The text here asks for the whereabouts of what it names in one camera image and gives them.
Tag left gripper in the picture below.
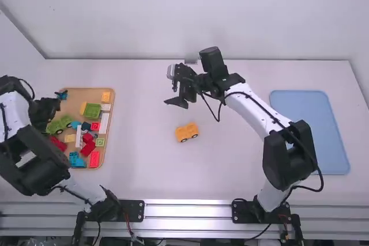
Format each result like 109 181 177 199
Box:
30 97 62 127

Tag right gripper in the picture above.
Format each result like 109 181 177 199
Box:
163 62 202 110

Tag green toy car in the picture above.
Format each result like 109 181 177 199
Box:
46 115 73 136

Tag blue toy brick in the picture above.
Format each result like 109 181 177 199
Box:
54 89 70 101
69 152 87 169

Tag yellow toy car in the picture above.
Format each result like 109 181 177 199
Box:
175 123 200 143

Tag red toy brick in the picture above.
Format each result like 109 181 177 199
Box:
48 135 68 152
89 151 101 169

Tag tan tray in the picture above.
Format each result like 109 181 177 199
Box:
47 87 116 170

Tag large green toy brick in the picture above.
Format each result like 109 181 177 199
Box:
83 103 102 119

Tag pile of toy bricks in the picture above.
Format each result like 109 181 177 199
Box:
70 120 101 157

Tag long white toy brick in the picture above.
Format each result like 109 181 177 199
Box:
99 112 111 135

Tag silver rails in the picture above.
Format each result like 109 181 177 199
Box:
0 199 369 241

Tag blue mat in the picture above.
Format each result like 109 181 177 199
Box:
269 89 352 176

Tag black cable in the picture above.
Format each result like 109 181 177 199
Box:
197 89 227 123
17 77 36 100
284 126 325 194

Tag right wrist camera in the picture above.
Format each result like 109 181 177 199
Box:
166 64 177 81

